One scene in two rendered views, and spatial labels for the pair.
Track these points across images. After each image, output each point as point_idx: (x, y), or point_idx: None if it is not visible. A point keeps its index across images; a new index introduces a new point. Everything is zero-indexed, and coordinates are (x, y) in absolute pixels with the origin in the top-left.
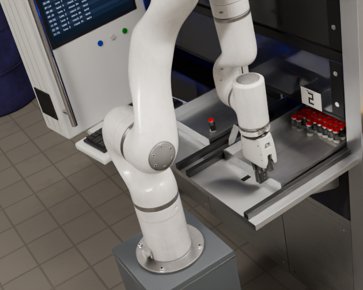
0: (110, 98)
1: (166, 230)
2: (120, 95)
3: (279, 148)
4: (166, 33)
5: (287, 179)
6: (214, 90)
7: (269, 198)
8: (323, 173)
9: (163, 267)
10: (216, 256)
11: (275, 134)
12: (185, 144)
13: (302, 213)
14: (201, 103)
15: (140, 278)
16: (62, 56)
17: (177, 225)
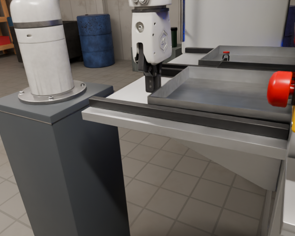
0: (224, 40)
1: (22, 55)
2: (233, 42)
3: (232, 93)
4: None
5: (158, 98)
6: (280, 48)
7: (121, 102)
8: (212, 129)
9: (21, 92)
10: (40, 111)
11: (256, 86)
12: (194, 63)
13: (267, 212)
14: (258, 55)
15: (18, 92)
16: None
17: (29, 56)
